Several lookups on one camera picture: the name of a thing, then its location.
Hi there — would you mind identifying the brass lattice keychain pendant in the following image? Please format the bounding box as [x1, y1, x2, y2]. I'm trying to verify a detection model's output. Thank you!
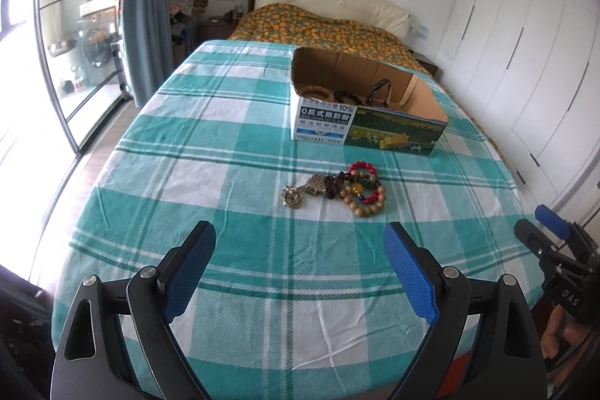
[280, 172, 350, 209]

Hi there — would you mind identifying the pile of clothes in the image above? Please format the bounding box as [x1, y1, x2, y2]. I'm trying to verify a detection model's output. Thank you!
[168, 0, 209, 16]

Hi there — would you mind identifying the teal plaid tablecloth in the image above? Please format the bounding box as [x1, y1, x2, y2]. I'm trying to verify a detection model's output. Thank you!
[52, 40, 542, 399]

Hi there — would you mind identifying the cream padded headboard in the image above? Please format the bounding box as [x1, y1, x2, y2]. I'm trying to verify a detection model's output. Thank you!
[247, 0, 411, 40]

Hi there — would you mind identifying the open cardboard box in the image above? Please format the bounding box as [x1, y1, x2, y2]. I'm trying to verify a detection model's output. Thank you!
[290, 46, 449, 156]

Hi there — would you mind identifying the black strap in box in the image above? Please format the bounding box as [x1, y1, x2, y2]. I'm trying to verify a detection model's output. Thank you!
[365, 77, 394, 107]

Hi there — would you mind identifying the red bead bracelet with charms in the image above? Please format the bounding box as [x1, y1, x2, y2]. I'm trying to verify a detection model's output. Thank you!
[346, 160, 381, 206]

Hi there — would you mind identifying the glass sliding door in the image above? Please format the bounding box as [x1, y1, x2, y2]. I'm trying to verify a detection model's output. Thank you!
[33, 0, 131, 154]

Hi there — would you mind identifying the tan wooden bead bracelet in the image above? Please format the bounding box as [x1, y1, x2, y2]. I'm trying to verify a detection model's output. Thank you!
[339, 183, 388, 219]

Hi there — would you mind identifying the white wardrobe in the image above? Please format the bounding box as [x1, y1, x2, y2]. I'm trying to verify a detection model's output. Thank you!
[436, 0, 599, 206]

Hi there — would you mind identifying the dark bead bracelet in box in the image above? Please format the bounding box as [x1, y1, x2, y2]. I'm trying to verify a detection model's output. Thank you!
[330, 89, 366, 106]

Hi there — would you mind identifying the right wooden nightstand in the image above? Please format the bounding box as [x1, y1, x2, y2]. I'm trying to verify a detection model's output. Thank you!
[412, 52, 438, 78]

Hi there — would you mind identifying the person right hand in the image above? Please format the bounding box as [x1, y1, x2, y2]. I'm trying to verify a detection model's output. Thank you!
[540, 306, 594, 388]

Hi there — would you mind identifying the orange floral bedspread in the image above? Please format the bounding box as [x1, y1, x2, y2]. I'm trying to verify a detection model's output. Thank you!
[231, 3, 426, 73]

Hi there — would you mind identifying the washing machine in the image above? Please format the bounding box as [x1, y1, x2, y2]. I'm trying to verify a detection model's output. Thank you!
[77, 0, 120, 86]

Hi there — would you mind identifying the dark wooden nightstand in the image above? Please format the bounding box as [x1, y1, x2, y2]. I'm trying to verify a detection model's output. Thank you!
[195, 17, 239, 45]

